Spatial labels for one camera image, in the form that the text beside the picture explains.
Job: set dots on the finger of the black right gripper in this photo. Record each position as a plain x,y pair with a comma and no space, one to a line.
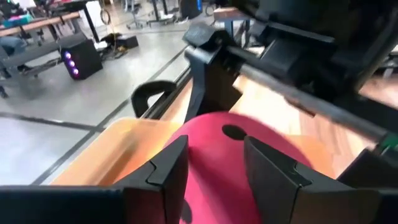
373,171
211,77

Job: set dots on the wooden workbench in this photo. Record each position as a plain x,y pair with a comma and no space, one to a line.
46,21

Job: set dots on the grey bench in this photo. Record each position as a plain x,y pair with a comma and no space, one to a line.
37,51

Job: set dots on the large red foam die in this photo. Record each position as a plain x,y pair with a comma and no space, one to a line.
217,161

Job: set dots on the black floor box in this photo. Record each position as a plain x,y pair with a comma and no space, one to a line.
127,42

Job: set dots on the person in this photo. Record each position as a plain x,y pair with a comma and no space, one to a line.
12,45

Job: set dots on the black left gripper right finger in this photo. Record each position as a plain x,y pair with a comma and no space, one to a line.
280,186

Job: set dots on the orange translucent plastic bin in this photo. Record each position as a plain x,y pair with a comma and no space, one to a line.
118,149

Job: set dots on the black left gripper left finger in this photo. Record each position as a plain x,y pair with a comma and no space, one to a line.
155,186

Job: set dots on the wooden table with blue legs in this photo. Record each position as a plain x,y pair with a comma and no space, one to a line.
230,14

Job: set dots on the black computer tower with lights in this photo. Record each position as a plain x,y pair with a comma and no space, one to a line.
84,59

